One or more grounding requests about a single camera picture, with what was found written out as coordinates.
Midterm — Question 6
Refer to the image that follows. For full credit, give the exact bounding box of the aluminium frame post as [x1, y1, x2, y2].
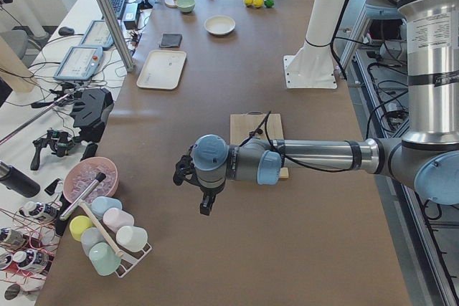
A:
[96, 0, 134, 72]

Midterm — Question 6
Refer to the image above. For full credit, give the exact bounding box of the pink cup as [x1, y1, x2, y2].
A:
[103, 207, 135, 233]

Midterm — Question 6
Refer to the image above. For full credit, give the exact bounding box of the yellow cup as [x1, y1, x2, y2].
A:
[69, 215, 94, 242]

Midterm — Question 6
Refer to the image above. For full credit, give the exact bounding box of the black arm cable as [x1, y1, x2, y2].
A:
[238, 110, 354, 172]

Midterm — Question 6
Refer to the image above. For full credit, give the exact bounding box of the cream rectangular tray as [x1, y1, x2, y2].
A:
[136, 49, 186, 90]

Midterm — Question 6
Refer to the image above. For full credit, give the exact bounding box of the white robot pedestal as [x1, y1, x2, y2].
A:
[284, 0, 346, 89]

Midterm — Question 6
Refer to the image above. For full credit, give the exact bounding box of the dark grey folded cloth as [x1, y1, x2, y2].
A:
[159, 33, 182, 48]

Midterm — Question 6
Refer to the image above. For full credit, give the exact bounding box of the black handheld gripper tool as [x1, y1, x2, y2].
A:
[30, 129, 76, 171]

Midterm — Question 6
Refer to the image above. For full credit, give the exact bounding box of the light green bowl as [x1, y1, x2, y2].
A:
[176, 0, 196, 14]

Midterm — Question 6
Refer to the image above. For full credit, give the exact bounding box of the green lime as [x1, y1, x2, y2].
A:
[264, 0, 275, 8]

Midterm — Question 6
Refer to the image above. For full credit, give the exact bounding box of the pink bowl with ice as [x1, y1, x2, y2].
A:
[63, 157, 119, 204]

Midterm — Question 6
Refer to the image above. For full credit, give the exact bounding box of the small bottle with label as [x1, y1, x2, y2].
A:
[22, 201, 57, 223]

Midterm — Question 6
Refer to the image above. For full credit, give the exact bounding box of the mint green cup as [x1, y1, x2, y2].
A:
[88, 242, 121, 276]

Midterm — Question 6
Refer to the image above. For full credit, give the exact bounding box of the cream shallow bowl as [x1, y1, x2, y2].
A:
[204, 15, 236, 36]

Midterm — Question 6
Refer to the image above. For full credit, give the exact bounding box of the black power adapter box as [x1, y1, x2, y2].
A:
[123, 3, 140, 30]

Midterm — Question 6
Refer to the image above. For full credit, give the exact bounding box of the yellow lemon right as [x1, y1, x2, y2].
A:
[252, 0, 264, 9]

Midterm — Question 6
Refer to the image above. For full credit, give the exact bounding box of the wooden cutting board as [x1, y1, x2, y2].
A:
[227, 113, 288, 185]

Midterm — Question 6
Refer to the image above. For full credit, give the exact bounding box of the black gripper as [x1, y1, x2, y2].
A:
[173, 146, 217, 216]

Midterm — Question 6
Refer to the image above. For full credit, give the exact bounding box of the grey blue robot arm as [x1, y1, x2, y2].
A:
[173, 0, 458, 215]

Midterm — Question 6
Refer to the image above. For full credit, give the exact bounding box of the metal muddler rod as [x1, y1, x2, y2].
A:
[59, 172, 106, 221]

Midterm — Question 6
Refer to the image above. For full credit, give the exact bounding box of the white cup rack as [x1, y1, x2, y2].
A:
[115, 243, 153, 278]

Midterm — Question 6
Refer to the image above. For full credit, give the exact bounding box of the grey cup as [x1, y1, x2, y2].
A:
[80, 227, 105, 257]

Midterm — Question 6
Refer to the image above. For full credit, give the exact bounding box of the teach pendant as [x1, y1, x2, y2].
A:
[53, 45, 103, 82]
[80, 20, 114, 50]

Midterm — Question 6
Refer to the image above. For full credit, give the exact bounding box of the near teach pendant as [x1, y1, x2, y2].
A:
[53, 45, 103, 82]

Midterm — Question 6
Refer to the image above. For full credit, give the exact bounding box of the far teach pendant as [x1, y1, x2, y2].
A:
[80, 20, 114, 50]

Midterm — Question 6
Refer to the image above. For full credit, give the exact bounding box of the black thermos bottle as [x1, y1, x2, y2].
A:
[1, 161, 40, 198]

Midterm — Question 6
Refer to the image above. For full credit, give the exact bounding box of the blue cup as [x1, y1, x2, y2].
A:
[90, 196, 123, 220]

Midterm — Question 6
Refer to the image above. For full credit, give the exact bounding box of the white cup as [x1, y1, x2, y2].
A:
[116, 226, 148, 252]

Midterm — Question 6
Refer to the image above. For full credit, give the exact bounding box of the black computer mouse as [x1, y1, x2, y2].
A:
[58, 27, 75, 37]

